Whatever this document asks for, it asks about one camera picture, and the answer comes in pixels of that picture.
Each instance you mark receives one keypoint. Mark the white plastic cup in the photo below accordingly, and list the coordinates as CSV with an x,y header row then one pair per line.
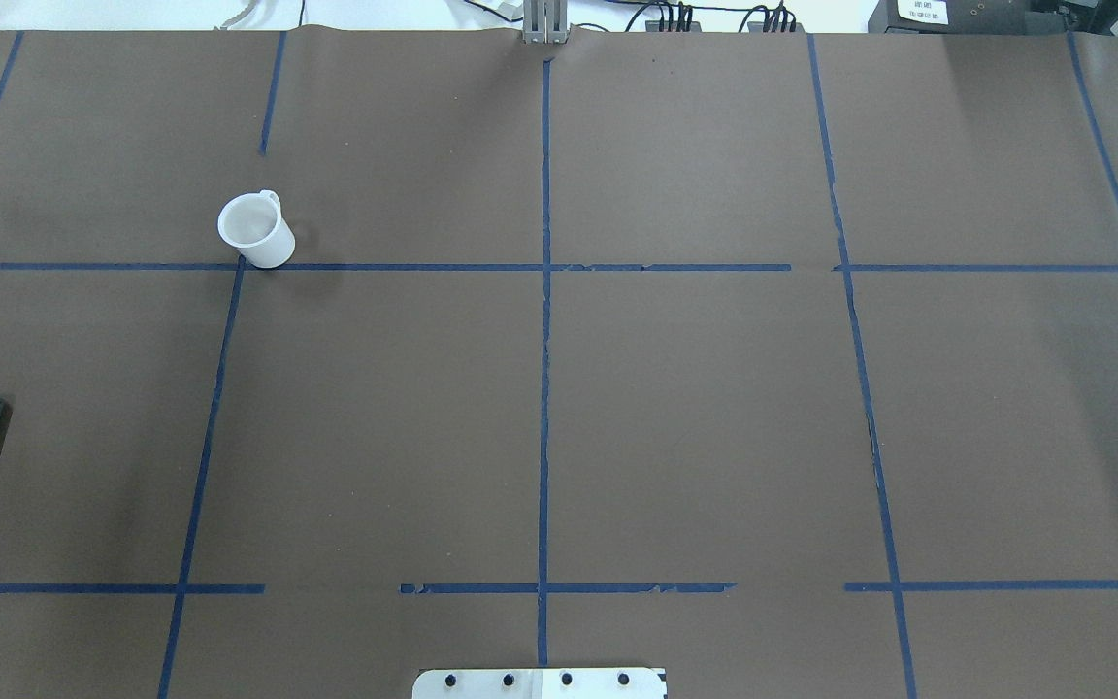
x,y
253,224

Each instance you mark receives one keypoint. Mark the brown paper table cover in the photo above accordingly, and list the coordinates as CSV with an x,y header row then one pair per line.
x,y
786,364

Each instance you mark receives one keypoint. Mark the black usb hub left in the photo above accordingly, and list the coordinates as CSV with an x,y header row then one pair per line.
x,y
672,19

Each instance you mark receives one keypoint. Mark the black usb hub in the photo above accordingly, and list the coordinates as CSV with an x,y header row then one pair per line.
x,y
776,19
672,19

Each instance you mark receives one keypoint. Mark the black usb hub right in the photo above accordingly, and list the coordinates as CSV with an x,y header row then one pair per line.
x,y
776,19

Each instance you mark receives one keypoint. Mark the black box device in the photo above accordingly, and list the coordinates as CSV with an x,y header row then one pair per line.
x,y
1001,18

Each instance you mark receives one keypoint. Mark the aluminium frame post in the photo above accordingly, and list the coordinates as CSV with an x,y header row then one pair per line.
x,y
545,22

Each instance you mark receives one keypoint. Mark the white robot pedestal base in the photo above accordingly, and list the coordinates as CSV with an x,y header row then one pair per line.
x,y
589,682

